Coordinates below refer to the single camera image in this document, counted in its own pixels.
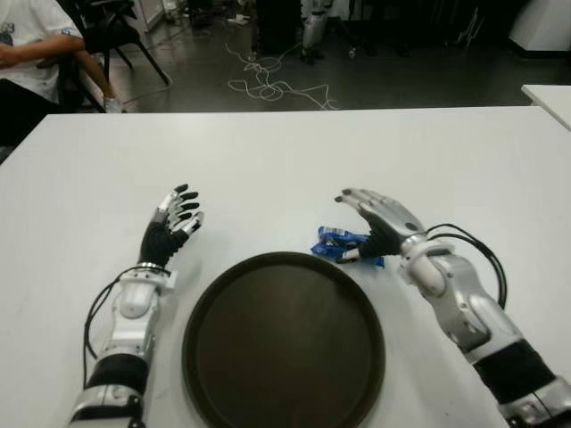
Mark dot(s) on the black cabinet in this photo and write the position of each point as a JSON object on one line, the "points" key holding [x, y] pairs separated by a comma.
{"points": [[278, 27]]}

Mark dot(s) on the white cabinet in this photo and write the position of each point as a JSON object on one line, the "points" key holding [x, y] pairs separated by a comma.
{"points": [[544, 27]]}

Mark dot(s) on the silver metal rack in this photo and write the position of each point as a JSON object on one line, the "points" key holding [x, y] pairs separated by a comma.
{"points": [[470, 27]]}

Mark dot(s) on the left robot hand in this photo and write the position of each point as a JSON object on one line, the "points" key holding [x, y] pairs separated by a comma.
{"points": [[163, 243]]}

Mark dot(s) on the blue Oreo packet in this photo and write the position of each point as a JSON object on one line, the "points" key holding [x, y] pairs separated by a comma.
{"points": [[332, 238]]}

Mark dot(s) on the black chair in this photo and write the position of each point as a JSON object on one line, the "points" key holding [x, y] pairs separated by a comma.
{"points": [[111, 35]]}

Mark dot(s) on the silver humanoid robot legs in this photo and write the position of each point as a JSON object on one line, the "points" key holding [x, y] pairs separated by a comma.
{"points": [[312, 27]]}

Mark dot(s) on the seated person in white shirt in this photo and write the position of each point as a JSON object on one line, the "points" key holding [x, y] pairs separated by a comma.
{"points": [[31, 27]]}

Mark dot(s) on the round dark brown tray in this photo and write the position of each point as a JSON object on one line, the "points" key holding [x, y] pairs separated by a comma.
{"points": [[285, 348]]}

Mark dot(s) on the white panel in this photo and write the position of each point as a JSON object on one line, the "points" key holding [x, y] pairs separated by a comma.
{"points": [[149, 13]]}

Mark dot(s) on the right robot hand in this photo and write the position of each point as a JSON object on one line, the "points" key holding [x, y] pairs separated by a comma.
{"points": [[388, 223]]}

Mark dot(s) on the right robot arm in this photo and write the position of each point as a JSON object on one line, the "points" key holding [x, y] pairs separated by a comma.
{"points": [[450, 285]]}

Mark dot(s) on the white side table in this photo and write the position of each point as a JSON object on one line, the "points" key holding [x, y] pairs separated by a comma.
{"points": [[553, 100]]}

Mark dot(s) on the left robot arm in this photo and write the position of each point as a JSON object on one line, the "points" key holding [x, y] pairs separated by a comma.
{"points": [[134, 298]]}

